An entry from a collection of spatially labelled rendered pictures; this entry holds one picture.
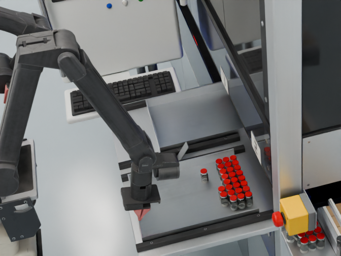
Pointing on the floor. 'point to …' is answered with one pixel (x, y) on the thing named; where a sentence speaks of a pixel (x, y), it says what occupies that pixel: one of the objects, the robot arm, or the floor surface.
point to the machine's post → (284, 101)
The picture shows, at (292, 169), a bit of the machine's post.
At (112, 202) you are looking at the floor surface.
